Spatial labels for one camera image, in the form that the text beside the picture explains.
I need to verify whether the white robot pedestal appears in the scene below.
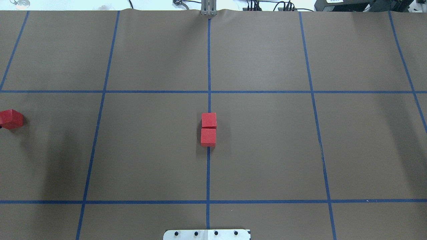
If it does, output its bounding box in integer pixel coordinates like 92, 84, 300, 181
163, 229, 251, 240

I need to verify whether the black box with label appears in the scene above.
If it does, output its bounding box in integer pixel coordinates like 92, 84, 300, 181
314, 0, 414, 12

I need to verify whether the red block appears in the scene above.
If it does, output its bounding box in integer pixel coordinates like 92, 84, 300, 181
201, 112, 218, 129
0, 109, 23, 130
200, 129, 217, 147

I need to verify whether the aluminium frame post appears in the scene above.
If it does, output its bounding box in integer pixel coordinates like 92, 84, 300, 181
200, 0, 218, 16

